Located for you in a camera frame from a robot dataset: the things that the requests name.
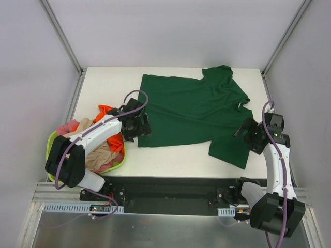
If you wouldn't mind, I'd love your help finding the dark green t-shirt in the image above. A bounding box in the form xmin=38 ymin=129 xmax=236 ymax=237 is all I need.
xmin=138 ymin=65 xmax=253 ymax=169

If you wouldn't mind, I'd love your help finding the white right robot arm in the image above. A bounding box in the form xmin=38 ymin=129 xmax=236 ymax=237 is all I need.
xmin=231 ymin=113 xmax=306 ymax=238

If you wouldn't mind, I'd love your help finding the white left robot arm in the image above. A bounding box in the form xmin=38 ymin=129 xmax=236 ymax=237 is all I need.
xmin=45 ymin=98 xmax=152 ymax=201

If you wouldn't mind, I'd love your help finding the orange t-shirt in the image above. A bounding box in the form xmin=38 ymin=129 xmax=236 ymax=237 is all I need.
xmin=93 ymin=104 xmax=125 ymax=155

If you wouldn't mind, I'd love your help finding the beige t-shirt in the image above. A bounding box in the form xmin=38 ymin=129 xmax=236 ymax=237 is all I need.
xmin=56 ymin=118 xmax=119 ymax=172

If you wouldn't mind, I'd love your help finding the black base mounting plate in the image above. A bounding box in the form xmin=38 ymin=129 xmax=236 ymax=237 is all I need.
xmin=79 ymin=176 xmax=236 ymax=216

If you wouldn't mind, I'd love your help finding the lime green plastic basket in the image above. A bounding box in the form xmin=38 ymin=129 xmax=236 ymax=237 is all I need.
xmin=46 ymin=123 xmax=128 ymax=184

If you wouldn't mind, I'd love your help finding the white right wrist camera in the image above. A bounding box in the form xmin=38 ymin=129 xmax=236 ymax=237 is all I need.
xmin=266 ymin=107 xmax=275 ymax=113

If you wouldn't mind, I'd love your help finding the right white cable duct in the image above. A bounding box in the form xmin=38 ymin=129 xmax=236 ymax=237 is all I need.
xmin=217 ymin=208 xmax=236 ymax=218

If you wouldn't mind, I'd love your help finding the white cable duct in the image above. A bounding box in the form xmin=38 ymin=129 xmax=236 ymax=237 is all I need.
xmin=43 ymin=203 xmax=124 ymax=214
xmin=217 ymin=208 xmax=236 ymax=218

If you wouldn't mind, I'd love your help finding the aluminium front rail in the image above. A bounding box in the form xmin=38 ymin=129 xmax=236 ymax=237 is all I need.
xmin=32 ymin=182 xmax=313 ymax=208

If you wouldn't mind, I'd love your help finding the left white cable duct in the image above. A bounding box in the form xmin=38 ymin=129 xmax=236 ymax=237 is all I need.
xmin=43 ymin=203 xmax=124 ymax=214

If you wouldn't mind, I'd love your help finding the left aluminium frame post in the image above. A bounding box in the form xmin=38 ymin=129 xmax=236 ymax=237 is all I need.
xmin=39 ymin=0 xmax=84 ymax=76

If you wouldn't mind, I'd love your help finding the aluminium frame post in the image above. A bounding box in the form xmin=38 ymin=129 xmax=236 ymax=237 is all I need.
xmin=39 ymin=0 xmax=84 ymax=76
xmin=260 ymin=0 xmax=315 ymax=78

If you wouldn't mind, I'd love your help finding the right aluminium frame post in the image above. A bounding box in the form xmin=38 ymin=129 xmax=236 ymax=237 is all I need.
xmin=260 ymin=0 xmax=315 ymax=78

